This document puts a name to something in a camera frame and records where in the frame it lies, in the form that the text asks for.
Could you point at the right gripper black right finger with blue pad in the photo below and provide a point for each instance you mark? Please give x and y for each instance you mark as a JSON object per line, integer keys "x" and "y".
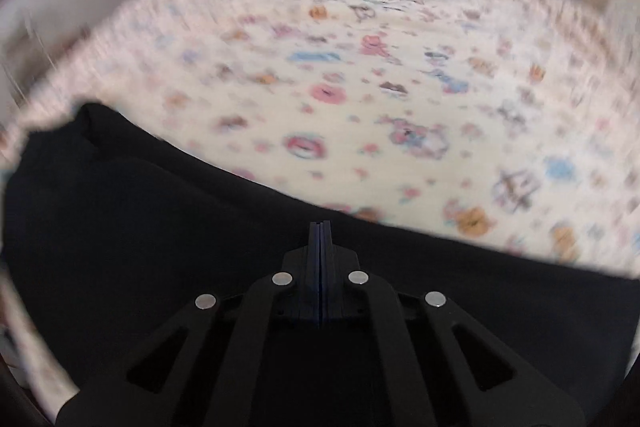
{"x": 433, "y": 364}

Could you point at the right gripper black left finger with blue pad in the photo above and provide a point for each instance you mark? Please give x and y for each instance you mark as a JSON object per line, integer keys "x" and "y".
{"x": 205, "y": 362}

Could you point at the black pants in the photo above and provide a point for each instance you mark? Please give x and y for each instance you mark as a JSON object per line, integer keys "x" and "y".
{"x": 109, "y": 233}

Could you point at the floral cartoon bed sheet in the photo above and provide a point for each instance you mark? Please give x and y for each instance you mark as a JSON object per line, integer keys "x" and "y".
{"x": 504, "y": 105}

